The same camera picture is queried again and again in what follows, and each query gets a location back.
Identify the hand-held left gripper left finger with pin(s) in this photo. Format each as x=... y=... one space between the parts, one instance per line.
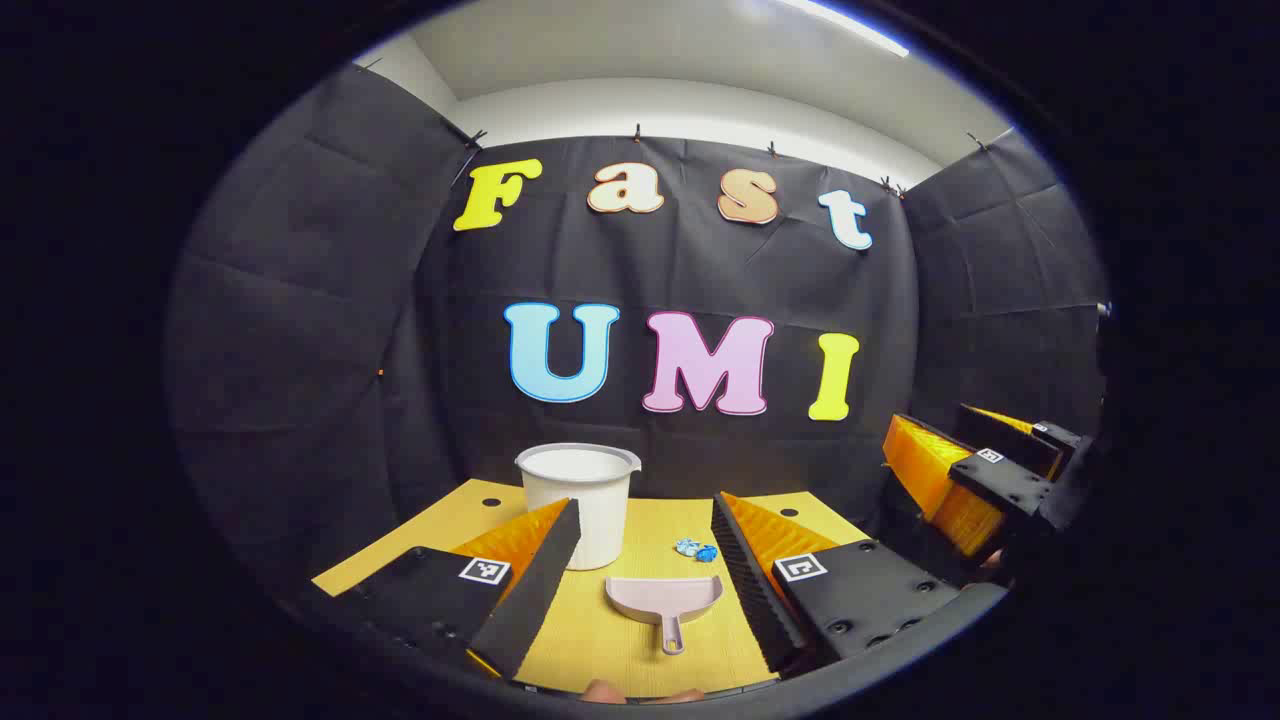
x=540 y=570

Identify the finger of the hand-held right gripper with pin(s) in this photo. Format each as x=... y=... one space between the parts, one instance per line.
x=1010 y=445
x=1000 y=485

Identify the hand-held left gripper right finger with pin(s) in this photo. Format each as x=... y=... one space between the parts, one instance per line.
x=745 y=580

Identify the dark blue paper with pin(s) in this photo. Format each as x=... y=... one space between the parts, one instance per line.
x=707 y=552

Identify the light blue paper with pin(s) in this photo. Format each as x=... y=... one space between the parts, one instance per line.
x=686 y=546

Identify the white ribbed garbage bin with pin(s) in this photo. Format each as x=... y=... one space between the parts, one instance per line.
x=595 y=500

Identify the yellow wooden desktop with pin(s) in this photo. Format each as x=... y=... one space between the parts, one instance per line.
x=640 y=535

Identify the black backdrop cloth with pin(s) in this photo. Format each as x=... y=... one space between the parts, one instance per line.
x=700 y=270

